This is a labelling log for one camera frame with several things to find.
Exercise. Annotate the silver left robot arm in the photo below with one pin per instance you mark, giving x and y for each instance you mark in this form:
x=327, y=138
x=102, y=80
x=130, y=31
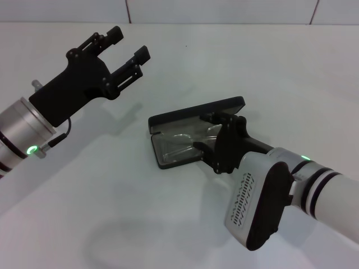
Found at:
x=16, y=126

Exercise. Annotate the black glasses case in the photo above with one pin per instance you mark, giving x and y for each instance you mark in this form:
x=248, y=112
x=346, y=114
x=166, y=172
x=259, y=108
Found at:
x=196, y=110

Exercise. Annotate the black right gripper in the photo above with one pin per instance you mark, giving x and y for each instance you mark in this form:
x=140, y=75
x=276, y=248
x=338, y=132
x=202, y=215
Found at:
x=230, y=148

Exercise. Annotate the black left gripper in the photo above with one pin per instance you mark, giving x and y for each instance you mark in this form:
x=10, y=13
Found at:
x=73, y=87

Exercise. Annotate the silver connector stub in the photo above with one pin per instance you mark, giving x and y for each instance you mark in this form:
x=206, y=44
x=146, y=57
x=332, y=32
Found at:
x=36, y=84

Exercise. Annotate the clear white-framed glasses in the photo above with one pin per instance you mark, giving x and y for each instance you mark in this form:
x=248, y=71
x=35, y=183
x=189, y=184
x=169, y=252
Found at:
x=179, y=138

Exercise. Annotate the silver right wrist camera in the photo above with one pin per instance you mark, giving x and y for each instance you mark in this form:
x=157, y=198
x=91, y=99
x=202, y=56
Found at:
x=252, y=201

